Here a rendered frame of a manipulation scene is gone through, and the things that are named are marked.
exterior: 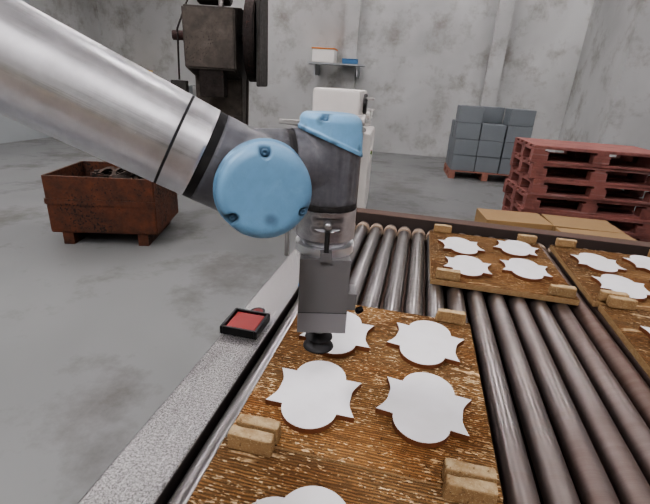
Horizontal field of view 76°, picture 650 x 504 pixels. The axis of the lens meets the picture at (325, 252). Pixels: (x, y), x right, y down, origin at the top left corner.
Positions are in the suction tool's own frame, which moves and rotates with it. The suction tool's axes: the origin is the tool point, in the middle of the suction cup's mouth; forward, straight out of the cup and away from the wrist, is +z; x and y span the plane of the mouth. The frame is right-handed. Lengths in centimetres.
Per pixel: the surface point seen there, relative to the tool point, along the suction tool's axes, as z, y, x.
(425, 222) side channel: 9, 90, -42
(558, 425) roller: 12.1, -2.4, -37.9
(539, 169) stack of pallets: 30, 352, -233
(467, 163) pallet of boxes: 75, 663, -284
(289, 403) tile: 8.2, -2.8, 3.8
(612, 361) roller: 12, 14, -58
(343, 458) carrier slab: 9.2, -11.4, -3.3
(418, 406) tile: 8.2, -3.0, -15.0
